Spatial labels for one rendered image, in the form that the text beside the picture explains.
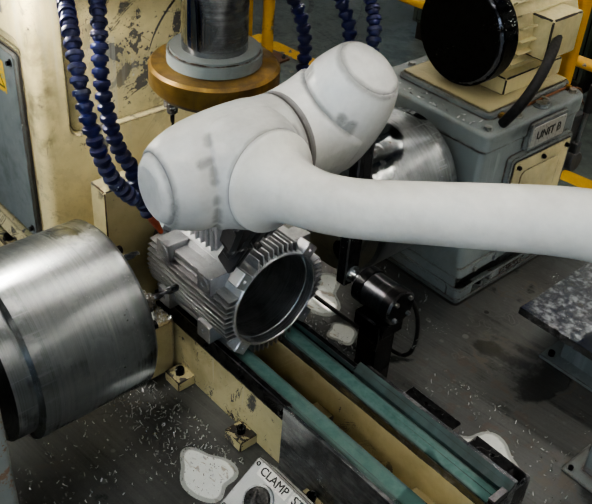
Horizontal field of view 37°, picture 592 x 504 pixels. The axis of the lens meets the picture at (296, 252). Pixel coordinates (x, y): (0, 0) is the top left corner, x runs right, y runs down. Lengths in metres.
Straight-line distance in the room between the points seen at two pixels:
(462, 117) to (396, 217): 0.79
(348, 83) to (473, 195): 0.20
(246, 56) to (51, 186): 0.39
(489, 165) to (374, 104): 0.66
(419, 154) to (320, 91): 0.57
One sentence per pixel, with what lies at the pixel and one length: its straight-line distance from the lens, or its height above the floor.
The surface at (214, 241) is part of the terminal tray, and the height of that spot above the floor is 1.09.
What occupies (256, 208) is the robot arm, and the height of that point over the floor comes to 1.39.
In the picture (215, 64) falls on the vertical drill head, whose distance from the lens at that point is 1.16.
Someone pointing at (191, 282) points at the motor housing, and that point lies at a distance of 1.29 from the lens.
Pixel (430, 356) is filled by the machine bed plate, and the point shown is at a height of 0.80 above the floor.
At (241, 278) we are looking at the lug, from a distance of 1.21.
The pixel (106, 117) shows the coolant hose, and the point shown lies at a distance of 1.14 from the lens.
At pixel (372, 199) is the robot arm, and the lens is 0.75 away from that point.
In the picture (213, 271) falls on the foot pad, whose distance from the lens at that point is 1.24.
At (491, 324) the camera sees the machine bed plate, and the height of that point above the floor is 0.80.
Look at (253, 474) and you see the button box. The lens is 0.99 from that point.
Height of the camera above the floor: 1.84
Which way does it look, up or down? 36 degrees down
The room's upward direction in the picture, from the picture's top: 5 degrees clockwise
